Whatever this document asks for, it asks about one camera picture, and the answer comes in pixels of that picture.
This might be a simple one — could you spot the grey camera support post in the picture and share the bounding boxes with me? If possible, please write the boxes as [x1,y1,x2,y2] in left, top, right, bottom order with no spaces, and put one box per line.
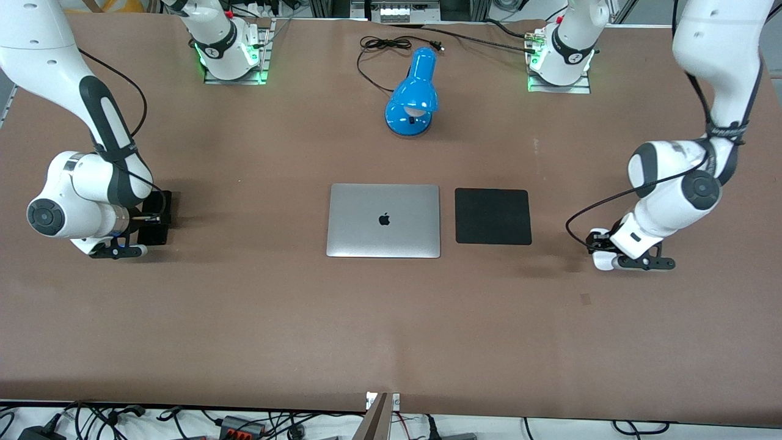
[353,392,401,440]

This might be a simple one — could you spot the silver closed laptop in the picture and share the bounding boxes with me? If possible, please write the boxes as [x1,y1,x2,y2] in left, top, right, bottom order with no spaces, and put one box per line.
[326,183,442,259]

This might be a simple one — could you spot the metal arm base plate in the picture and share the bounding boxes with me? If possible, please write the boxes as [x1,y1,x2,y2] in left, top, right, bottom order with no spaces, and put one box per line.
[203,18,276,86]
[526,27,592,95]

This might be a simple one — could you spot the white power strip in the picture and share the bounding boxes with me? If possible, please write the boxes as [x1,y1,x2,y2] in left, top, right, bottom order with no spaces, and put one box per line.
[369,0,426,24]

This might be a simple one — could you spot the blue desk lamp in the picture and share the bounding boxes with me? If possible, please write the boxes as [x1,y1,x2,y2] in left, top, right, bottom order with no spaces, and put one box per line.
[384,47,440,138]

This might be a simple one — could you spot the black box orange connectors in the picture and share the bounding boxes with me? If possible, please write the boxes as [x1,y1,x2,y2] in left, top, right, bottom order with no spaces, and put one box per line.
[219,415,268,438]

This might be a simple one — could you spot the black lamp power cord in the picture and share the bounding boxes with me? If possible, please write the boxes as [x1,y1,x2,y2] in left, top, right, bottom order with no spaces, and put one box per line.
[357,35,445,94]

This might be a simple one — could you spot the black mouse pad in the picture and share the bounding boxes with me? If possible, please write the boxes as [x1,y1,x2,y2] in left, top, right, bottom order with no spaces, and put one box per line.
[455,188,533,246]

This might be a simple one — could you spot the white computer mouse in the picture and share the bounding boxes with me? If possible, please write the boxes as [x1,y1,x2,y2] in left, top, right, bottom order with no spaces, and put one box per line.
[590,229,615,271]

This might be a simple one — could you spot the thick black table cable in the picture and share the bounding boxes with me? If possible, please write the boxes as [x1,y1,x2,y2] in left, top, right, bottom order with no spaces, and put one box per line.
[391,23,535,54]

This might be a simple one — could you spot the black smartphone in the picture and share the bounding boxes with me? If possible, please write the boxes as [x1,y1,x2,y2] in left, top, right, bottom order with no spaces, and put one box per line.
[137,191,174,247]

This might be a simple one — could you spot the black power adapter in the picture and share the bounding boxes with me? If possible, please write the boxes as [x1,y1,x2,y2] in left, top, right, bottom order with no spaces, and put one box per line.
[17,424,67,440]

